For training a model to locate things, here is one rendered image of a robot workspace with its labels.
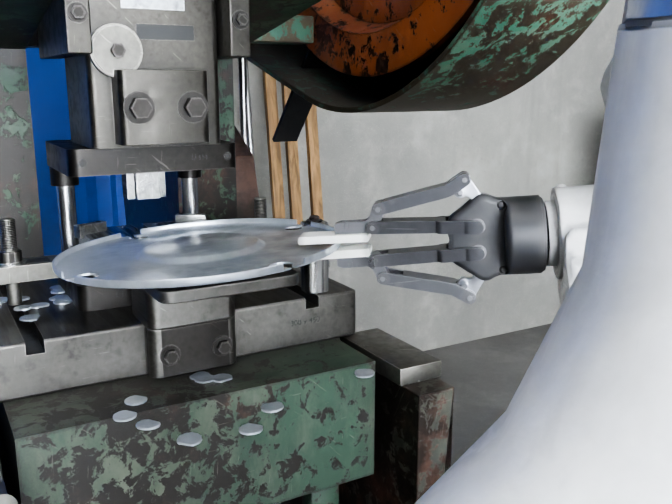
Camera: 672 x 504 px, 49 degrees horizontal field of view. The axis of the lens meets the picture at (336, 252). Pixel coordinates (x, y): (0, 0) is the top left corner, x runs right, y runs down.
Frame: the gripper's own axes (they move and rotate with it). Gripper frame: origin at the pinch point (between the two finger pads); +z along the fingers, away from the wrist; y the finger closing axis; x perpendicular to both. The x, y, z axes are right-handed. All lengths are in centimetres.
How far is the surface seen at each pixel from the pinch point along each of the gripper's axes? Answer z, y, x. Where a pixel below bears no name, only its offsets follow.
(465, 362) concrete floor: -14, -82, -179
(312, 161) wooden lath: 26, -3, -134
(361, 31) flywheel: 0.0, 23.2, -39.3
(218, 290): 9.9, -2.1, 8.1
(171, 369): 19.2, -13.0, -0.6
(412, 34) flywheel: -7.7, 21.3, -28.2
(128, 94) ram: 21.7, 16.4, -5.0
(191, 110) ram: 16.0, 14.2, -7.9
